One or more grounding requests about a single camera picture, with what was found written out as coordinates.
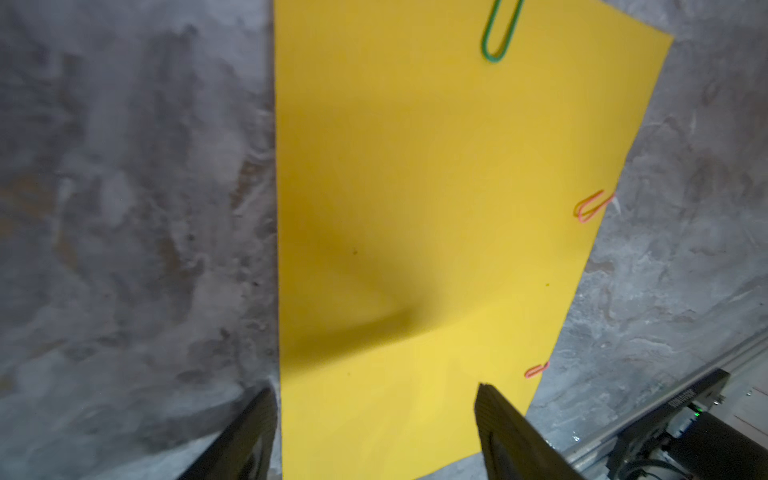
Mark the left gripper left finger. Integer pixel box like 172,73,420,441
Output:
178,386,278,480

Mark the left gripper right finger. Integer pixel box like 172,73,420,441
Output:
474,384,582,480

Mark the pink paperclip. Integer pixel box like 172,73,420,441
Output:
524,361,550,379
573,190,616,224

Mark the yellow paper document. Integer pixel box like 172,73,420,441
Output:
274,1,673,479

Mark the green paperclip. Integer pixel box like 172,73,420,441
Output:
480,0,526,64

